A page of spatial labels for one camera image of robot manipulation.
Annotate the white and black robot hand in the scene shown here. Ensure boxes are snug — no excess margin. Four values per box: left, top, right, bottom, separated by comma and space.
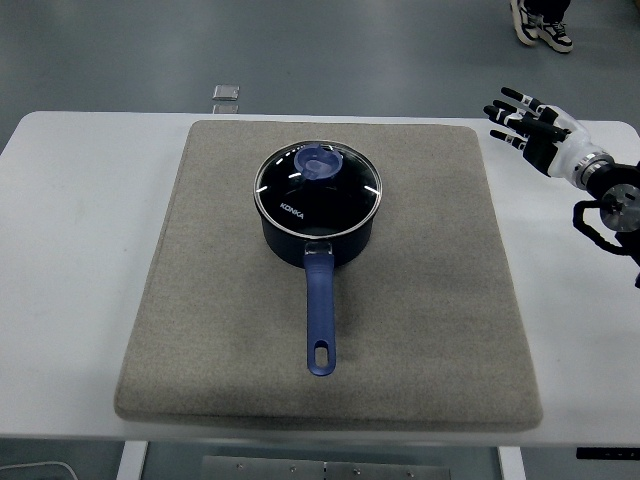
482, 86, 609, 179

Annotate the glass pot lid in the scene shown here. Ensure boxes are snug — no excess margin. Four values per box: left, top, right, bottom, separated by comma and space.
253, 140, 385, 236

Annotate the person's leg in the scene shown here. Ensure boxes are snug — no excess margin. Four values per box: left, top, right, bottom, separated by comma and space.
509, 0, 545, 47
537, 0, 574, 54

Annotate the black table control panel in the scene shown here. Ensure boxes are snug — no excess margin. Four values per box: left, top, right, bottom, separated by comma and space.
575, 446, 640, 460

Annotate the white table leg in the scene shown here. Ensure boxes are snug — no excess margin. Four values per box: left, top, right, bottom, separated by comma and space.
497, 445, 527, 480
115, 440, 150, 480

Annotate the beige fabric mat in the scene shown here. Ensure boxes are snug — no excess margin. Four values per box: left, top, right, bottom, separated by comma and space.
113, 119, 544, 432

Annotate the grey metal plate with screws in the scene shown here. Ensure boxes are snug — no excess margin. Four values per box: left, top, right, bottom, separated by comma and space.
201, 454, 451, 480

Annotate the dark pot with blue handle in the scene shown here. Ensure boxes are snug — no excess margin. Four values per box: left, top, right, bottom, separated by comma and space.
258, 209, 377, 377

